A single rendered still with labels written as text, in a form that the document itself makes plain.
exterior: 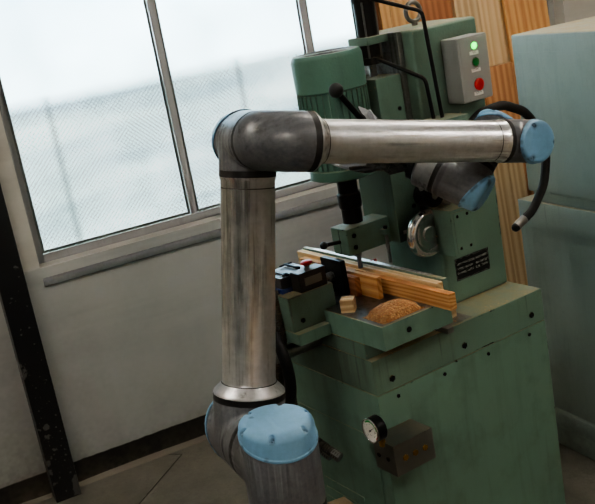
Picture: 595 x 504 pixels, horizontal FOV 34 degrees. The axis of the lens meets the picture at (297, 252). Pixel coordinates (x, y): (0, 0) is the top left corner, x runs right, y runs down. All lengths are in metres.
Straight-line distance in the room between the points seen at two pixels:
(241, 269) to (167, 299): 1.86
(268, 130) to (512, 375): 1.12
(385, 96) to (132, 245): 1.55
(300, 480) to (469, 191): 0.73
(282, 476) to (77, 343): 1.98
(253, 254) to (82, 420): 2.00
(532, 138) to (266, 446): 0.82
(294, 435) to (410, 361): 0.62
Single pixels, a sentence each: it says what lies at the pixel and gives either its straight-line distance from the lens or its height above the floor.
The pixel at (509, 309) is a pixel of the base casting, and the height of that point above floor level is 0.78.
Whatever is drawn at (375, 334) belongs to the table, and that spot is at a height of 0.88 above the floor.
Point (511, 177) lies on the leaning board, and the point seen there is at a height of 0.78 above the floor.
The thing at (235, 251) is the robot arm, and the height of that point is 1.19.
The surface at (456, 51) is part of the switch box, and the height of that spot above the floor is 1.45.
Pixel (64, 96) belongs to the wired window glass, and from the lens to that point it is 3.64.
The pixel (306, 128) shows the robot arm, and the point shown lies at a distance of 1.79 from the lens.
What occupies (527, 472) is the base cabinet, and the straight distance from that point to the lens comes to 2.75.
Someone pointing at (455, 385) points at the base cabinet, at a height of 0.65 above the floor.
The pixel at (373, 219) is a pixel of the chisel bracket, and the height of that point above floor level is 1.07.
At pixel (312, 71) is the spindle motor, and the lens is 2.32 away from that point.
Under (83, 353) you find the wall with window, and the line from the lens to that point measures 3.72.
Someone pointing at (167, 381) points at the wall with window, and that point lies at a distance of 3.85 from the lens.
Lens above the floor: 1.67
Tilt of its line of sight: 15 degrees down
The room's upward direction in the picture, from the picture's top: 10 degrees counter-clockwise
